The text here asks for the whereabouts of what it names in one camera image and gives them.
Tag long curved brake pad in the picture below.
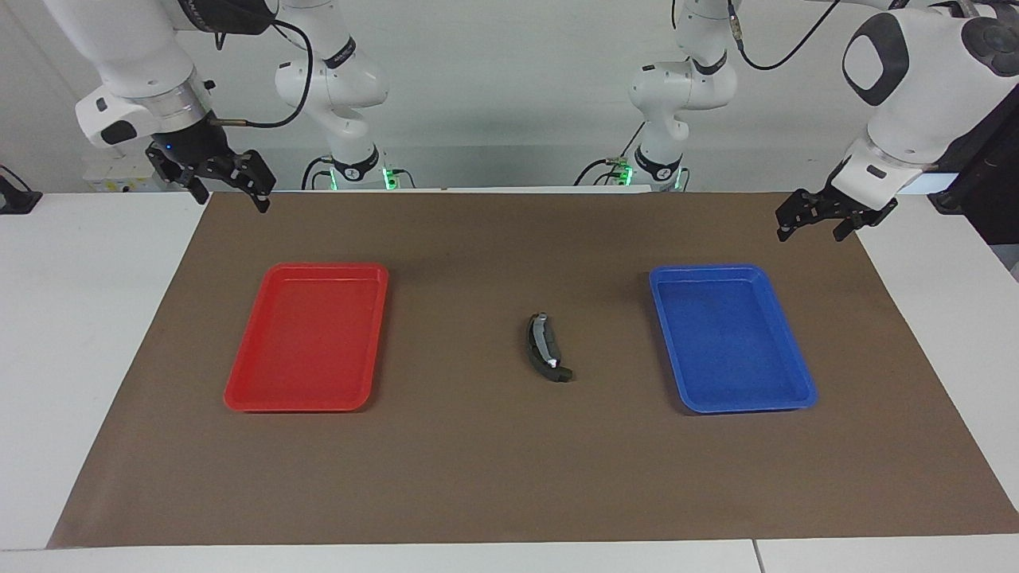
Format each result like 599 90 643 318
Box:
532 312 576 385

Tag blue plastic tray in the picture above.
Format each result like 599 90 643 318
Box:
649 264 818 415

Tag black table clamp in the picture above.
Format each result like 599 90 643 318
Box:
0 164 43 215

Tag brown table mat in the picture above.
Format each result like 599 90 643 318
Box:
48 191 1019 549

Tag white wall socket box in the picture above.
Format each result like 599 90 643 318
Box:
83 154 173 193

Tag red plastic tray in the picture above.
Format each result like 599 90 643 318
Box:
224 263 389 413

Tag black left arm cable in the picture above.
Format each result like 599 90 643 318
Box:
726 0 841 71

